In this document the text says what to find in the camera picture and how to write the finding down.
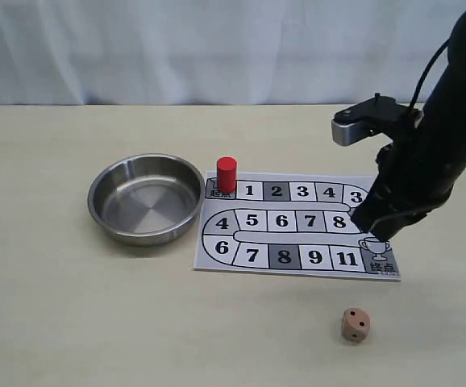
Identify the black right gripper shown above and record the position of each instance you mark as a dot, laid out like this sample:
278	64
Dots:
411	176

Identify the wooden die with black pips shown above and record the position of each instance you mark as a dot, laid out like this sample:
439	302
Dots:
355	325

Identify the red cylinder game piece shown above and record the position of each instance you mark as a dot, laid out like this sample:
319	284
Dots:
226	168

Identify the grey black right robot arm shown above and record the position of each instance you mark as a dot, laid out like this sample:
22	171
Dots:
445	109

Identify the paper number game board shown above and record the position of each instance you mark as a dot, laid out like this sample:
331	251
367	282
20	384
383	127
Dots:
290	224

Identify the round stainless steel bowl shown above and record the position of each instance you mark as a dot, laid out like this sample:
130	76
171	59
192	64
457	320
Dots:
147	199

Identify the white curtain backdrop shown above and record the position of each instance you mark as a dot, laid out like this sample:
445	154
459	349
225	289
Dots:
216	52

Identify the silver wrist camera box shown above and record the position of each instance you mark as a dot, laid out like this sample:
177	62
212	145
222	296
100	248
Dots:
377	115

